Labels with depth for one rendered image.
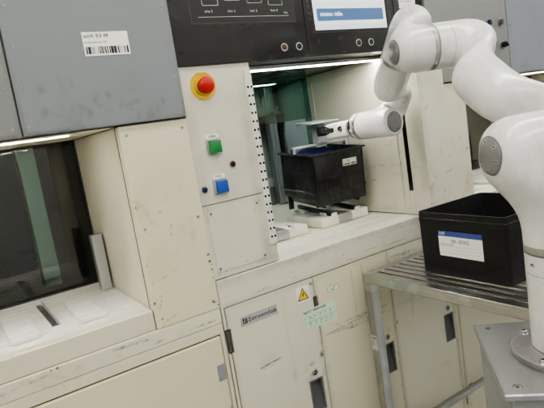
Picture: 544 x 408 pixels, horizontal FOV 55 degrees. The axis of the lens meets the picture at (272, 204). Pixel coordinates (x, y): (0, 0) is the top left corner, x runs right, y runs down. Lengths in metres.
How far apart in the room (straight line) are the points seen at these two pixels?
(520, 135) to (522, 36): 1.40
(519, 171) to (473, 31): 0.43
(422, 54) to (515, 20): 1.09
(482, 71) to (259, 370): 0.91
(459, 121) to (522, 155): 1.05
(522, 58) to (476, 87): 1.19
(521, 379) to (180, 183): 0.81
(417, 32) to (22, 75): 0.81
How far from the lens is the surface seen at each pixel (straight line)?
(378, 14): 1.70
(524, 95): 1.04
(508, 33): 2.19
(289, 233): 1.66
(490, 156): 0.90
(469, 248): 1.42
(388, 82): 1.45
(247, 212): 1.35
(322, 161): 1.73
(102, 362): 1.27
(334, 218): 1.77
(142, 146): 1.23
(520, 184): 0.90
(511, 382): 0.97
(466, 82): 1.08
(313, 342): 1.53
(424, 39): 1.18
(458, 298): 1.36
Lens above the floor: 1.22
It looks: 8 degrees down
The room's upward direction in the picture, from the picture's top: 9 degrees counter-clockwise
